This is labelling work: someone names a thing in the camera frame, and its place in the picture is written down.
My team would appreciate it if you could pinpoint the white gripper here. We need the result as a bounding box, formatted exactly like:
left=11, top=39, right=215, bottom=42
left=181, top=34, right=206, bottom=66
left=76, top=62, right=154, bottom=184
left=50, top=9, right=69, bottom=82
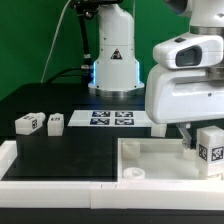
left=145, top=65, right=224, bottom=149

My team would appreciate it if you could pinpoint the white square tabletop part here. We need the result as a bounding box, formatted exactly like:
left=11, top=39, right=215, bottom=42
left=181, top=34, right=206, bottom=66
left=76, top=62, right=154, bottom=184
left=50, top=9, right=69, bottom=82
left=118, top=138, right=222, bottom=181

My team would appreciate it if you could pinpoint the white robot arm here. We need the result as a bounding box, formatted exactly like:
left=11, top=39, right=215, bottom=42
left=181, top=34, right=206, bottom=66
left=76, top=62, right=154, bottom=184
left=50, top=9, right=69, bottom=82
left=89, top=0, right=224, bottom=125

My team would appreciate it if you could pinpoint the white U-shaped obstacle fence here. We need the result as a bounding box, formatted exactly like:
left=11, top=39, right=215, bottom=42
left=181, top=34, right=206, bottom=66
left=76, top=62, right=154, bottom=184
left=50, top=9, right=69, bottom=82
left=0, top=141, right=224, bottom=211

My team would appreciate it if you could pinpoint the white marker sheet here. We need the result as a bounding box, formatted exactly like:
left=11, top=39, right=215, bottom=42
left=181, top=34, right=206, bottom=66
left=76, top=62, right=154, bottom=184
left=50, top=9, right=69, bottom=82
left=68, top=110, right=151, bottom=127

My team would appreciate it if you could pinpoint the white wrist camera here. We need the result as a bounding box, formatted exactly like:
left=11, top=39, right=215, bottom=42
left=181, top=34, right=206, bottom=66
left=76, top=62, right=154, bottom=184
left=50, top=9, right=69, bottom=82
left=153, top=32, right=224, bottom=69

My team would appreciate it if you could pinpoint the black cable bundle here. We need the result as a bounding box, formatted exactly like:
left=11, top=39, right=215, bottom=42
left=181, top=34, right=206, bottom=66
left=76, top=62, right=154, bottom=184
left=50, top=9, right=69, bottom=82
left=46, top=0, right=118, bottom=84

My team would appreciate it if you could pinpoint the white cable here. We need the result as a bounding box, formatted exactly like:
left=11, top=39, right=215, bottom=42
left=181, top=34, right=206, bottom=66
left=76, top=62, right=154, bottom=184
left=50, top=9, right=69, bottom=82
left=40, top=0, right=73, bottom=84

